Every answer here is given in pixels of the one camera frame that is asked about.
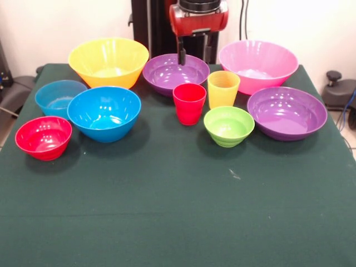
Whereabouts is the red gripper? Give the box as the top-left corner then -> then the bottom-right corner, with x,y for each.
169,3 -> 230,66

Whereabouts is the blue bowl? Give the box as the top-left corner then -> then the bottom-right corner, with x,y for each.
67,86 -> 142,144

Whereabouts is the small red bowl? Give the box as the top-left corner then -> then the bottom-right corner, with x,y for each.
14,116 -> 73,162

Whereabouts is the purple bowl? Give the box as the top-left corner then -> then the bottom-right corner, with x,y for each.
246,86 -> 328,142
142,53 -> 211,98

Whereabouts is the yellow cup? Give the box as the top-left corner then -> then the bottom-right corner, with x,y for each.
207,70 -> 241,110

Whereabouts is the red cup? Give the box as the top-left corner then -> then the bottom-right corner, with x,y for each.
172,83 -> 207,126

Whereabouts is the large pink bowl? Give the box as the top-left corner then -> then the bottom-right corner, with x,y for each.
218,39 -> 300,96

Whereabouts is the small green bowl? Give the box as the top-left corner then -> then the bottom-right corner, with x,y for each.
203,106 -> 255,148

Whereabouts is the large yellow bowl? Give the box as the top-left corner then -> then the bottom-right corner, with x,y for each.
68,37 -> 150,90

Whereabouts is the translucent teal bowl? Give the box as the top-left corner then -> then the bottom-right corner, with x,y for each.
34,80 -> 88,121

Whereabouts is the dark green tablecloth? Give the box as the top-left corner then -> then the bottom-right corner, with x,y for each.
0,63 -> 356,267

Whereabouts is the black equipment box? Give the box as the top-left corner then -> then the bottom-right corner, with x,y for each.
0,38 -> 13,90

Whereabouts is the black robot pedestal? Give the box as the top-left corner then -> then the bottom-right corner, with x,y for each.
128,0 -> 225,65

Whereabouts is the grey pedestal leg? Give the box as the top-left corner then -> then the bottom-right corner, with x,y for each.
322,79 -> 356,112
0,75 -> 36,117

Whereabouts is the blue cable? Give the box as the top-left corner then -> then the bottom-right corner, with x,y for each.
338,88 -> 356,133

